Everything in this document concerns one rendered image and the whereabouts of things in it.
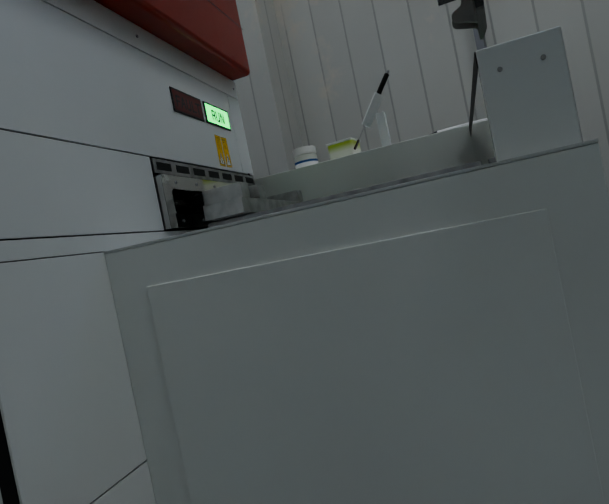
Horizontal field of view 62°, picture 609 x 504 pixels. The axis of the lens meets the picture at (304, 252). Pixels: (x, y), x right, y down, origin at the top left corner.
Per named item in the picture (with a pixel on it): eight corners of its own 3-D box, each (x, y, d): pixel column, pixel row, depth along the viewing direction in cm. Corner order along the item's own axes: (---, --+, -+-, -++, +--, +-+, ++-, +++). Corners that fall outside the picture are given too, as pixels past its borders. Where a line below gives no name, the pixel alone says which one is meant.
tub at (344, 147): (330, 168, 137) (325, 144, 137) (340, 169, 144) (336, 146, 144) (355, 161, 134) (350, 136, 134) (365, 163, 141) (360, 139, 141)
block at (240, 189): (204, 206, 93) (201, 190, 93) (213, 206, 96) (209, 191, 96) (243, 196, 90) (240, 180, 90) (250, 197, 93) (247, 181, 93)
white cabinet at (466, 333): (219, 820, 71) (102, 254, 71) (356, 479, 163) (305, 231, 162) (770, 920, 52) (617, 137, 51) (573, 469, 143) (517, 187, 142)
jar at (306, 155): (295, 181, 149) (288, 150, 149) (302, 182, 156) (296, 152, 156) (317, 176, 147) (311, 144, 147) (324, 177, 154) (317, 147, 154)
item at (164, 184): (163, 230, 87) (152, 175, 87) (260, 224, 129) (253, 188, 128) (172, 228, 86) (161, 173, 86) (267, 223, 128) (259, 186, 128)
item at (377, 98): (366, 151, 121) (355, 97, 121) (369, 153, 125) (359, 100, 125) (391, 145, 119) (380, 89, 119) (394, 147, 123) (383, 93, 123)
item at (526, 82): (498, 165, 60) (475, 49, 60) (481, 188, 113) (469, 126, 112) (584, 145, 57) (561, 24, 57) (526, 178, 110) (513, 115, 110)
